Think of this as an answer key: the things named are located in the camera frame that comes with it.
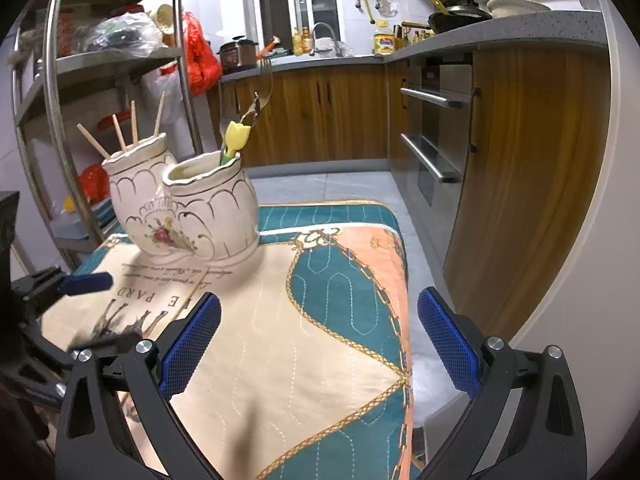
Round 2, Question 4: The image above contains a wooden chopstick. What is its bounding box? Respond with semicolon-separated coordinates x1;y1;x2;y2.
130;100;139;148
76;122;111;159
112;114;128;153
153;91;166;138

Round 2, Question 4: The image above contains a yellow green plastic spoon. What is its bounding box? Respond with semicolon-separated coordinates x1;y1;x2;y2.
219;122;252;166

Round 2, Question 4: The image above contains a silver metal fork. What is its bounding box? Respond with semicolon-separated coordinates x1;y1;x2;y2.
257;58;273;110

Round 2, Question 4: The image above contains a wooden kitchen cabinet counter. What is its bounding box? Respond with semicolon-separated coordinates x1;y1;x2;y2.
207;8;614;340

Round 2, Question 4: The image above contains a kitchen sink faucet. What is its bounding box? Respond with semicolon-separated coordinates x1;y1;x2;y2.
309;22;345;58

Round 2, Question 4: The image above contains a white ceramic double utensil holder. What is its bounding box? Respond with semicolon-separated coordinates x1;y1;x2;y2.
102;133;259;268

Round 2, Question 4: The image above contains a white red plastic bag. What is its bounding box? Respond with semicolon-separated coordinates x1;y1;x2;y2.
141;62;194;160

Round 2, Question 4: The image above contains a patterned teal cream table mat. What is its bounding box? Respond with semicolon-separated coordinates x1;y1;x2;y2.
41;200;413;479

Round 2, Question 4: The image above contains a metal storage shelf rack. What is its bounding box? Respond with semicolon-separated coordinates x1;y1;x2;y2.
6;0;206;271

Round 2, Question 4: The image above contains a stainless steel built-in oven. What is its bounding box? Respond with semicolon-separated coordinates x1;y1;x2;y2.
398;52;476;208

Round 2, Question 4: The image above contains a dark red cooking pot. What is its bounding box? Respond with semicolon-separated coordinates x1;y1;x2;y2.
218;36;258;74

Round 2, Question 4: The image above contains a yellow oil bottle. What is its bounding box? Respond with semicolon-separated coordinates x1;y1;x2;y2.
373;20;396;55

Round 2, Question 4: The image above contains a black wok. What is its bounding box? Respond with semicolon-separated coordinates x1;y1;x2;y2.
401;4;492;34

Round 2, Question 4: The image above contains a white ceramic casserole pot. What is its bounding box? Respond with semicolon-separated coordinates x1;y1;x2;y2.
486;0;550;18

